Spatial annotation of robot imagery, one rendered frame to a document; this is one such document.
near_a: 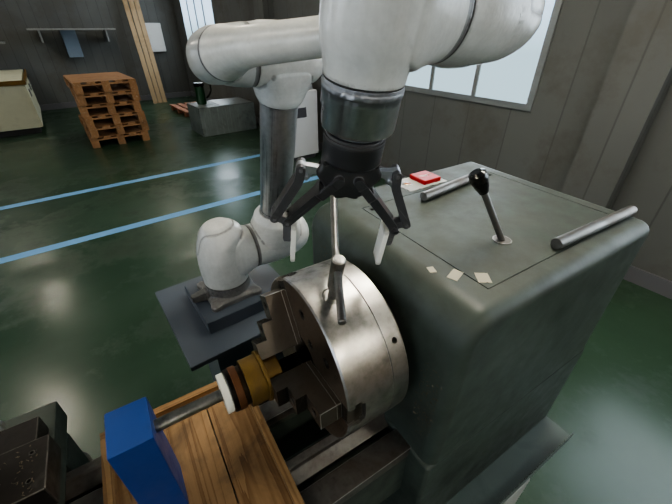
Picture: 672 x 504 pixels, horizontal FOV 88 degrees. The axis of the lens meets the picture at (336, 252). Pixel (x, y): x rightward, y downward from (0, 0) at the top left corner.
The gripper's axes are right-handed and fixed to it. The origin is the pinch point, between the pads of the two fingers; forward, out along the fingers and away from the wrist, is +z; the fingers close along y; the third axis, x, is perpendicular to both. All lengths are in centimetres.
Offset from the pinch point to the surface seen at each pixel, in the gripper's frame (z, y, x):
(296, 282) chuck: 7.9, 6.0, -0.2
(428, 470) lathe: 39.1, -21.8, 21.5
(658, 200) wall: 73, -236, -137
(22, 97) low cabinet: 240, 470, -596
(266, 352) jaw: 18.2, 10.7, 7.3
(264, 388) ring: 20.0, 10.6, 12.9
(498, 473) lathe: 70, -54, 16
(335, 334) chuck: 7.9, -0.2, 10.1
